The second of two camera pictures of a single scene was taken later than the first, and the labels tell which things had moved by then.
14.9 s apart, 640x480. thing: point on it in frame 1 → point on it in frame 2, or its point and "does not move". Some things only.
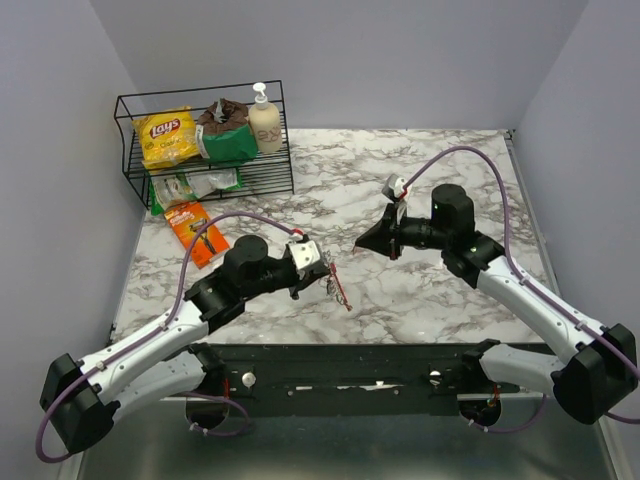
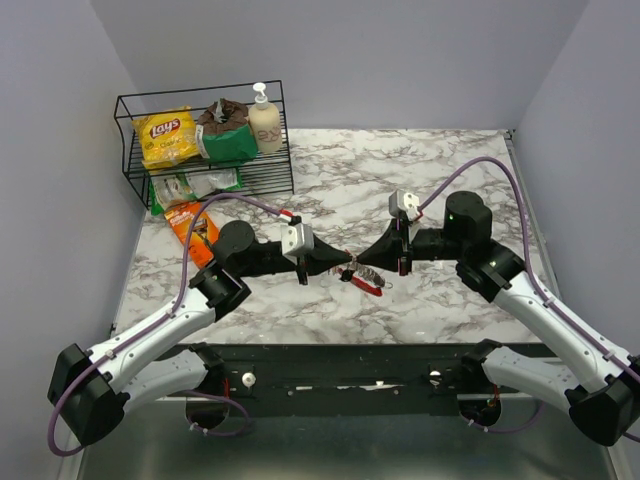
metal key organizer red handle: x=335 y=287 → x=366 y=279
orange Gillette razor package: x=210 y=242 does not move
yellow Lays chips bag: x=168 y=136 does not move
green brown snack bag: x=224 y=132 does not move
